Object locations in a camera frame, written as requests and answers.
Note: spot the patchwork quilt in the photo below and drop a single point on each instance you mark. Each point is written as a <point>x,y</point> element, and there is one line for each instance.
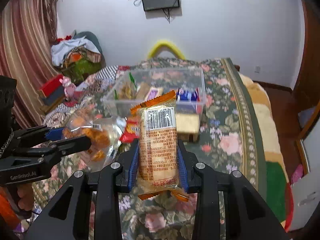
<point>91,92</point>

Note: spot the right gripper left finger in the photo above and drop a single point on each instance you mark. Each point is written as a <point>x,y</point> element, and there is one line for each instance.
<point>67,214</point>

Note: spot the brown wooden door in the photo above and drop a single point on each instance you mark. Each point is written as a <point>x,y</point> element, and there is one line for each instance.
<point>306,90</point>

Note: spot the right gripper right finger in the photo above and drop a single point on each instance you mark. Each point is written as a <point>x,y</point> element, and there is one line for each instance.
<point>247,215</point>

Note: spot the orange cake packet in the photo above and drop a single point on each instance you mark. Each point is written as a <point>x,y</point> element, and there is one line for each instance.
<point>158,162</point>

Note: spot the floral green bedspread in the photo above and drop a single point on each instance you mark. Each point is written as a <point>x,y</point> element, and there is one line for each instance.
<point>229,139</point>

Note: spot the beige cake block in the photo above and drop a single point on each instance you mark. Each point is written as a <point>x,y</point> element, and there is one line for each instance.
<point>188,127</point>

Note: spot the pile of clothes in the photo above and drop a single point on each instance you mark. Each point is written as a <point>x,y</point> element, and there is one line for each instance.
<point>78,56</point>

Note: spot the striped curtain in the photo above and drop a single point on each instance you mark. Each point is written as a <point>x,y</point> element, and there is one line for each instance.
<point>28,30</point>

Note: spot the person's left hand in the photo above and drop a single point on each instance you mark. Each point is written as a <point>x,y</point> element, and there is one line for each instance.
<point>26,195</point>

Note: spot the pink plush toy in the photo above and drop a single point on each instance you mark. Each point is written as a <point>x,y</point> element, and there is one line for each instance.
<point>69,87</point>

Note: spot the beige blanket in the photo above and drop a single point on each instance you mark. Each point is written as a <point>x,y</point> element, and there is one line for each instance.
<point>278,192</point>

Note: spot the yellow purple snack bar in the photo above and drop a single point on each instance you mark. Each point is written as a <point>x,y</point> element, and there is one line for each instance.
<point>153,93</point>

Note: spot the red snack bag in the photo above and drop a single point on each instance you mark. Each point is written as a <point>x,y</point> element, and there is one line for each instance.
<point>131,131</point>

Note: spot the red box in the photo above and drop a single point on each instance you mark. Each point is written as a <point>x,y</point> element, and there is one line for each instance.
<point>51,90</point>

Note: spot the brown snack bag green clips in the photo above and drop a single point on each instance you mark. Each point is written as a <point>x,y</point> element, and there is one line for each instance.
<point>128,89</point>

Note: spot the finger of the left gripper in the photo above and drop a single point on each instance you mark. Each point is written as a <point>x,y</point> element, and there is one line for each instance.
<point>62,148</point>
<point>28,138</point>

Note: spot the blue orange snack packet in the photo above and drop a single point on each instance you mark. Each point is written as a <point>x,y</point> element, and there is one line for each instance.
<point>187,95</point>

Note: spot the clear bag orange pastries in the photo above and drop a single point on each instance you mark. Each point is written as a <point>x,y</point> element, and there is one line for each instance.
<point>104,133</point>

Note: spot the clear plastic storage box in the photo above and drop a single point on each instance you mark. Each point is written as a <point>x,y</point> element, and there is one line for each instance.
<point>190,80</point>

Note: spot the orange jacket sleeve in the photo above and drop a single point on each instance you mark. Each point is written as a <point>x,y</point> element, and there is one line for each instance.
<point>7,212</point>

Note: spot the yellow curved headboard tube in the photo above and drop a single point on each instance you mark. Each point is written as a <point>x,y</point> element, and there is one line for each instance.
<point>165,45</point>

